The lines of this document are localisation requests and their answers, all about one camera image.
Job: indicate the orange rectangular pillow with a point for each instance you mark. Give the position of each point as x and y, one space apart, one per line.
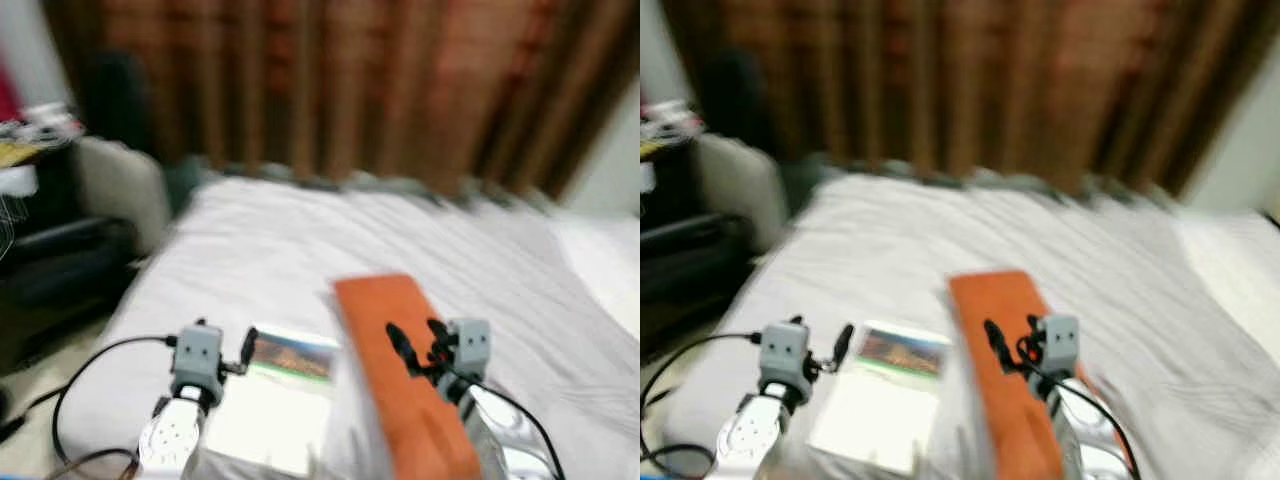
985 295
372 300

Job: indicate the white booklet with city photo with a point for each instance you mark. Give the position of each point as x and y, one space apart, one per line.
875 415
270 415

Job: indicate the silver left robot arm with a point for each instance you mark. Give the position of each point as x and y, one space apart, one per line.
170 440
750 435

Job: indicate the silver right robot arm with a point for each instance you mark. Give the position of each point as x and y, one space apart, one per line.
1090 440
505 435

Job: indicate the grey crumpled bed sheet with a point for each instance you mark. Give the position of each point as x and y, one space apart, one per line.
900 235
280 240

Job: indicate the black low furniture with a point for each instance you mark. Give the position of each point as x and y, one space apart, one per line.
690 265
60 270

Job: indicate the beige cushion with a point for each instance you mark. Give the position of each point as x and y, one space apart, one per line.
125 185
740 185

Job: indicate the white quilted mattress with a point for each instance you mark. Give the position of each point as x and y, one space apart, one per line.
1235 265
610 265

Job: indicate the black chair back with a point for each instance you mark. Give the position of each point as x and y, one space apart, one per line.
118 100
735 98

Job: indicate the pile of desk clutter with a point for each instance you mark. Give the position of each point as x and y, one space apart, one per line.
670 122
45 125

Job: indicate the brown striped curtain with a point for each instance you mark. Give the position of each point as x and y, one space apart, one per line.
960 80
350 80

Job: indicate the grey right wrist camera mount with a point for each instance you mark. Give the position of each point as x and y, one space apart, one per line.
1060 342
470 345

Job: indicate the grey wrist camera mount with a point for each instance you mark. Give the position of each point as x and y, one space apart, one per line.
470 345
783 350
1060 342
197 355

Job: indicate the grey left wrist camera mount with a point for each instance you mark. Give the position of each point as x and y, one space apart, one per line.
783 350
197 355

